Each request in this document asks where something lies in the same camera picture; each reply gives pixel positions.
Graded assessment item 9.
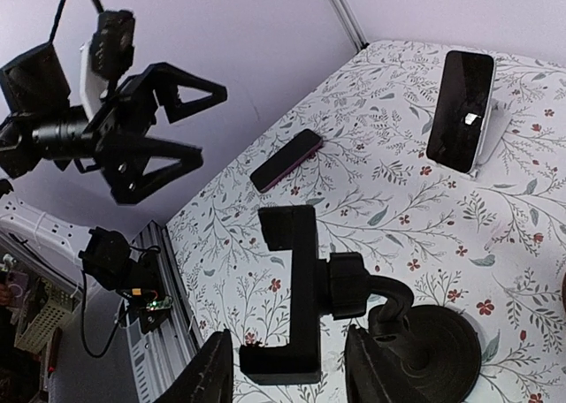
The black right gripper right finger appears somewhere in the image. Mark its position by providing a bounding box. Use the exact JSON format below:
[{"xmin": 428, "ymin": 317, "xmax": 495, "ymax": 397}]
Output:
[{"xmin": 344, "ymin": 326, "xmax": 425, "ymax": 403}]

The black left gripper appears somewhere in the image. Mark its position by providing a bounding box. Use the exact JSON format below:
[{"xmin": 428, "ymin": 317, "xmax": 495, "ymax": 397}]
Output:
[{"xmin": 79, "ymin": 10, "xmax": 228, "ymax": 205}]

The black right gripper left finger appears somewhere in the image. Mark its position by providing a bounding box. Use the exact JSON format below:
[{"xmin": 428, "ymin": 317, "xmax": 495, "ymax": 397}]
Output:
[{"xmin": 155, "ymin": 330, "xmax": 233, "ymax": 403}]

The black round-base phone stand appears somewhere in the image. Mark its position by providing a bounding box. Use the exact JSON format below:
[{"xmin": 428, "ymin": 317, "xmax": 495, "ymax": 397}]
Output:
[{"xmin": 239, "ymin": 205, "xmax": 481, "ymax": 402}]

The black phone with pink edge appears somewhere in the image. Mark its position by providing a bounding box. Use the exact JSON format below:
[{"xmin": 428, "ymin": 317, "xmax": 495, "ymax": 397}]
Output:
[{"xmin": 250, "ymin": 129, "xmax": 324, "ymax": 194}]

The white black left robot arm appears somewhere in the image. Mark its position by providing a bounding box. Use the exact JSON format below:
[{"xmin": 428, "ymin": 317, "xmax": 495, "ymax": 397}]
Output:
[{"xmin": 1, "ymin": 11, "xmax": 227, "ymax": 333}]

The white flat phone stand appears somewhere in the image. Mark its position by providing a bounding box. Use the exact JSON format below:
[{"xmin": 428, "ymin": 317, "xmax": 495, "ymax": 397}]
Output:
[{"xmin": 425, "ymin": 88, "xmax": 512, "ymax": 181}]

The floral patterned table mat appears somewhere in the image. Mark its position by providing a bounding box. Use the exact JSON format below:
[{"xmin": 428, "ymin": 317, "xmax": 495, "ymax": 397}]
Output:
[{"xmin": 167, "ymin": 40, "xmax": 565, "ymax": 402}]

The aluminium front rail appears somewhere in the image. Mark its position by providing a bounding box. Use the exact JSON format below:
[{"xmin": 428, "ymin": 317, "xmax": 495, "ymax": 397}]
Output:
[{"xmin": 126, "ymin": 221, "xmax": 203, "ymax": 402}]

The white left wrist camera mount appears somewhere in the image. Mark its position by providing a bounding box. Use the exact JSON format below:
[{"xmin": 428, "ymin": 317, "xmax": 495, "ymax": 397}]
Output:
[{"xmin": 79, "ymin": 41, "xmax": 108, "ymax": 121}]

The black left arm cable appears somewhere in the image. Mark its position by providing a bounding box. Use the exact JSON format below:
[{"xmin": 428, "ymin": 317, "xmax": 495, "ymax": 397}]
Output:
[{"xmin": 46, "ymin": 0, "xmax": 107, "ymax": 46}]

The left aluminium frame post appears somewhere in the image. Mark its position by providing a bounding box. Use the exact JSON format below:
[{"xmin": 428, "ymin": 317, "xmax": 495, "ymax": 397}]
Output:
[{"xmin": 328, "ymin": 0, "xmax": 369, "ymax": 52}]

